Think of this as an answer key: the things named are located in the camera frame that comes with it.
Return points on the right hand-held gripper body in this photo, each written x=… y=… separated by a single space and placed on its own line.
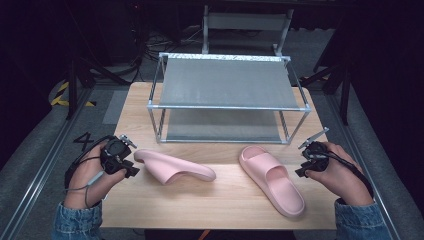
x=316 y=156

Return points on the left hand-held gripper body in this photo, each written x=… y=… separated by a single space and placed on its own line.
x=115 y=155

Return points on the pink foam slipper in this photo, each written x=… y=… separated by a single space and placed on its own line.
x=283 y=193
x=173 y=166

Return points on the grey metal shoe rack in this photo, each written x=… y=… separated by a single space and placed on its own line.
x=226 y=83

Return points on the person's left hand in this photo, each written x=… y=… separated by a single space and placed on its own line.
x=86 y=176

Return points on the person's right hand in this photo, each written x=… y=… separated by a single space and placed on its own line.
x=343 y=180

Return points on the black tripod stand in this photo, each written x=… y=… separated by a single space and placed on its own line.
x=72 y=86
x=345 y=86

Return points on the metal floor rail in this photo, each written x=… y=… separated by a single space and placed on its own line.
x=353 y=140
x=40 y=170

